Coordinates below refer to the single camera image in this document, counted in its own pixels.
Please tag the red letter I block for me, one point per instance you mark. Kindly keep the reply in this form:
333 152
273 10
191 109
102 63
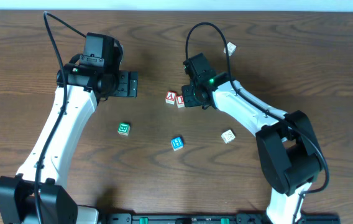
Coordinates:
179 101

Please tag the red letter A block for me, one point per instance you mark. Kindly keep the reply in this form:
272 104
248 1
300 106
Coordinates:
171 97

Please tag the green letter B block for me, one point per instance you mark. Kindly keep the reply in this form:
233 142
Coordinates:
124 129

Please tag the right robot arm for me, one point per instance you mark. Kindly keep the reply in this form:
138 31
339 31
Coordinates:
289 153

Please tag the plain white block far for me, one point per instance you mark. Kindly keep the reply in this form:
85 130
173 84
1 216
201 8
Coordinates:
230 48

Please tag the blue letter H block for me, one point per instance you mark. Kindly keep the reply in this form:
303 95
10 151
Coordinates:
177 143

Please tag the black mounting rail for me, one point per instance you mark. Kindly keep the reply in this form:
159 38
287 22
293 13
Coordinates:
213 219

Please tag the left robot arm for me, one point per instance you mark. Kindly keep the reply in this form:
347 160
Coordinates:
37 193

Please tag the white block with blue D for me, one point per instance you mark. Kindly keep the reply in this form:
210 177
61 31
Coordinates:
228 136

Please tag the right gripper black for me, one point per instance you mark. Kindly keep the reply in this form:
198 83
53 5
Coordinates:
187 99

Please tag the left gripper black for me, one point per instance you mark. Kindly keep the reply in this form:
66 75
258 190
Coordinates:
128 83

